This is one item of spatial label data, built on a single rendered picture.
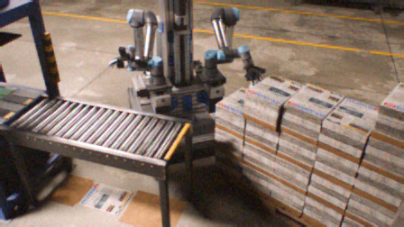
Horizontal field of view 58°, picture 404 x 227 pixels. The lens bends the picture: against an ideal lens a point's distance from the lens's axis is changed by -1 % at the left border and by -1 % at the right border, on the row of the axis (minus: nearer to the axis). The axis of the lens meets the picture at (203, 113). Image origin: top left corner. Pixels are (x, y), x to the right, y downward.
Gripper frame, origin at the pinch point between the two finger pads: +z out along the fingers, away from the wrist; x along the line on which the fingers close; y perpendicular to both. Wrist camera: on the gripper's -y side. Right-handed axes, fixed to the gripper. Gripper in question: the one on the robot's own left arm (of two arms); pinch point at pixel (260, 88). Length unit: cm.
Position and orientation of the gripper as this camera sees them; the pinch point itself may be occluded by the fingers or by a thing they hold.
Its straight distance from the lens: 286.5
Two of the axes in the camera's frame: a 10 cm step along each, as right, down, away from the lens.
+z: 3.7, 9.1, 2.0
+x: -6.5, 4.1, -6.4
